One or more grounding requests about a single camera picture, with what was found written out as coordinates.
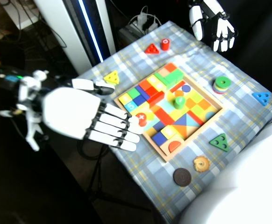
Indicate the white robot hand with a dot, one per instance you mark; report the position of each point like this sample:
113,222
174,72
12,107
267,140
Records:
70,112
222,25

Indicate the red cylinder with plus sign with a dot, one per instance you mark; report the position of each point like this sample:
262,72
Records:
141,117

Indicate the green cylinder with minus sign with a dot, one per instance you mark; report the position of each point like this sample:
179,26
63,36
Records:
180,102

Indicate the yellow three-hole triangle block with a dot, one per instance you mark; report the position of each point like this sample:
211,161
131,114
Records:
112,78

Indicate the red three-hole triangle block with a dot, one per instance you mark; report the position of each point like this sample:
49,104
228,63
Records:
152,50

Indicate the blue three-hole triangle block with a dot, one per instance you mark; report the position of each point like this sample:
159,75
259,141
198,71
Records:
261,98

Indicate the wooden block tray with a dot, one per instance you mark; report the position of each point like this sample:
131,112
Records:
196,105

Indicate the green three-hole triangle block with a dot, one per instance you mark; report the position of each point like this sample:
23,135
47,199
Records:
220,141

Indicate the red cylinder with white letter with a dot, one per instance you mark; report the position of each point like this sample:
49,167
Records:
165,44

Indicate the white power strip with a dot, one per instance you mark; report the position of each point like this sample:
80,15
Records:
143,20

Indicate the blue plaid table cloth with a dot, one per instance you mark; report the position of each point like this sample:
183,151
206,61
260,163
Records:
136,58

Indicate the white column with blue light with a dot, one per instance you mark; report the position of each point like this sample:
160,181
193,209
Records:
56,28

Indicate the blue cube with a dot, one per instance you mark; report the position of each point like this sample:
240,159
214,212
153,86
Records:
160,138

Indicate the black box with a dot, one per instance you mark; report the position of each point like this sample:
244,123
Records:
129,35

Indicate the yellow cube with white five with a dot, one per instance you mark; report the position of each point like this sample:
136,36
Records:
168,131

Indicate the white shelf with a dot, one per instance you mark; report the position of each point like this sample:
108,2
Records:
21,16

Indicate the dark brown toy cookie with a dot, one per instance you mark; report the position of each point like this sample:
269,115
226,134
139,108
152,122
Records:
182,177

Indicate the tan toy cookie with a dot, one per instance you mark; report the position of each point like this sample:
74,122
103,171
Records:
201,164

